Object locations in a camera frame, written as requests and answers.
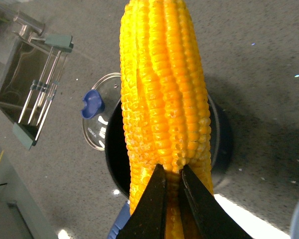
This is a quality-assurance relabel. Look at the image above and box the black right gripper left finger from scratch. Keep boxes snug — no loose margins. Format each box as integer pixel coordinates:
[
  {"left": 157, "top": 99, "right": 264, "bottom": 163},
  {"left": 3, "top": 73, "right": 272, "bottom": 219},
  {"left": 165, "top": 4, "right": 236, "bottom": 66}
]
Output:
[{"left": 117, "top": 164, "right": 167, "bottom": 239}]

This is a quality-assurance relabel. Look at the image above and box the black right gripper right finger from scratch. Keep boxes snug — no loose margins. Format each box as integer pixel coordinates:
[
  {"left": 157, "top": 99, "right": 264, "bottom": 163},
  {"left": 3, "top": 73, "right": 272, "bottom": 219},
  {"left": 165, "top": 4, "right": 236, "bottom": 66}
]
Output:
[{"left": 181, "top": 165, "right": 251, "bottom": 239}]

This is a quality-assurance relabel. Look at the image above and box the yellow corn cob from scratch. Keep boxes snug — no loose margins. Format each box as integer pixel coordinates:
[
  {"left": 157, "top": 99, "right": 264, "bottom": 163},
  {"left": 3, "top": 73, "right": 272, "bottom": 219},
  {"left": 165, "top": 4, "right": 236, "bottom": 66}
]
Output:
[{"left": 120, "top": 0, "right": 213, "bottom": 239}]

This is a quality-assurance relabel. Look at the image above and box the glass lid blue knob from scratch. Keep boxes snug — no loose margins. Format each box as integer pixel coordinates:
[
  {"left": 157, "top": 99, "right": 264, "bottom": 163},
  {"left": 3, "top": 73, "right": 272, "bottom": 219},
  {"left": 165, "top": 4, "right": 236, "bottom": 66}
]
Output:
[{"left": 81, "top": 72, "right": 122, "bottom": 151}]

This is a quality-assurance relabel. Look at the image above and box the dark blue saucepan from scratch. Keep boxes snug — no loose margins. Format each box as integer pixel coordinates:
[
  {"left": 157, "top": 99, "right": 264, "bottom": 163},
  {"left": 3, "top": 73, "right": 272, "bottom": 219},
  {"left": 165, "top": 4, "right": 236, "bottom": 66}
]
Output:
[{"left": 105, "top": 99, "right": 233, "bottom": 235}]

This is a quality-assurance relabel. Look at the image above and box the sink drying rack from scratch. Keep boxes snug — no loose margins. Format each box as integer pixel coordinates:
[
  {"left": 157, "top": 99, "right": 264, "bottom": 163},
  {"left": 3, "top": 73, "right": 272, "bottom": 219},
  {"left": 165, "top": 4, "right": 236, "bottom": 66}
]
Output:
[{"left": 13, "top": 34, "right": 74, "bottom": 150}]

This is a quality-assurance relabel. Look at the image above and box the stainless steel sink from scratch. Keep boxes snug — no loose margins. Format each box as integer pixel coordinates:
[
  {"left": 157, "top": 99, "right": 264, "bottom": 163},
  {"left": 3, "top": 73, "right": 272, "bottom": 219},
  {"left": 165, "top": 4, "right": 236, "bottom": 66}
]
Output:
[{"left": 0, "top": 37, "right": 68, "bottom": 147}]

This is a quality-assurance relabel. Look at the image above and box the chrome faucet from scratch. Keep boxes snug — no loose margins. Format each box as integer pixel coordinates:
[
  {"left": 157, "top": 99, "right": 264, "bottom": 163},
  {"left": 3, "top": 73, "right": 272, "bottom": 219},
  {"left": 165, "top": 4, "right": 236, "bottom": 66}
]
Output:
[{"left": 13, "top": 11, "right": 45, "bottom": 42}]

